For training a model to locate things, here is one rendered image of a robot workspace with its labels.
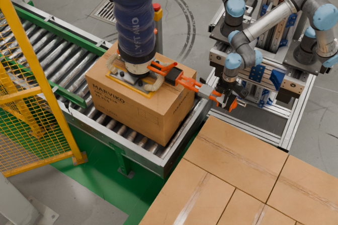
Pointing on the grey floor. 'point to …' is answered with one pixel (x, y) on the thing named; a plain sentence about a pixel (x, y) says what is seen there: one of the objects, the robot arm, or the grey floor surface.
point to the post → (159, 30)
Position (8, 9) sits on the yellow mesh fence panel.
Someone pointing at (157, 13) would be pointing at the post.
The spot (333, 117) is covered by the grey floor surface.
